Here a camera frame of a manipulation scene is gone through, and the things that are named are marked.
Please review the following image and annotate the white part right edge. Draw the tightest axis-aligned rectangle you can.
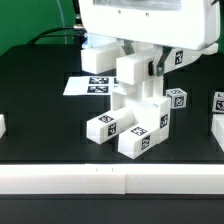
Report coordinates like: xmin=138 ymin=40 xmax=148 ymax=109
xmin=211 ymin=114 xmax=224 ymax=152

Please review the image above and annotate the white front rail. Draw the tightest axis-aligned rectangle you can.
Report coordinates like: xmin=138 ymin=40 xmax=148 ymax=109
xmin=0 ymin=164 xmax=224 ymax=194

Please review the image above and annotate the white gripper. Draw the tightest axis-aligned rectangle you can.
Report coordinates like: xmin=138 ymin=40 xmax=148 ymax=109
xmin=79 ymin=0 xmax=220 ymax=76

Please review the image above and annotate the white tagged cube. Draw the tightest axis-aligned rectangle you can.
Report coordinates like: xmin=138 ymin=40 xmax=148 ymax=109
xmin=166 ymin=88 xmax=187 ymax=109

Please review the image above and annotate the white chair back frame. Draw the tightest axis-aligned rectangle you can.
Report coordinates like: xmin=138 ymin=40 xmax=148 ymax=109
xmin=81 ymin=43 xmax=218 ymax=85

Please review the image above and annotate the white tagged block right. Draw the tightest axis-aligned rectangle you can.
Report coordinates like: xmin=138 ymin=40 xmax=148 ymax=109
xmin=212 ymin=92 xmax=224 ymax=113

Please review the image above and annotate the white part left edge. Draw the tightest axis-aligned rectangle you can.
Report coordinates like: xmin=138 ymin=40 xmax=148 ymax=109
xmin=0 ymin=114 xmax=6 ymax=139

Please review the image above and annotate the white part edge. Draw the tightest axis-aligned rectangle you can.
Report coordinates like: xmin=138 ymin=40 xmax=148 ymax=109
xmin=211 ymin=114 xmax=224 ymax=152
xmin=0 ymin=114 xmax=6 ymax=139

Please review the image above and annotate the white chair seat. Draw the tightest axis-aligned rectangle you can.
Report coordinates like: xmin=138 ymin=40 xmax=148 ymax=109
xmin=110 ymin=76 xmax=171 ymax=142

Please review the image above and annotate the black cable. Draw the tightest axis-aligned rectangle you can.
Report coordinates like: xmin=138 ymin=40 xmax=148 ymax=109
xmin=27 ymin=0 xmax=88 ymax=46

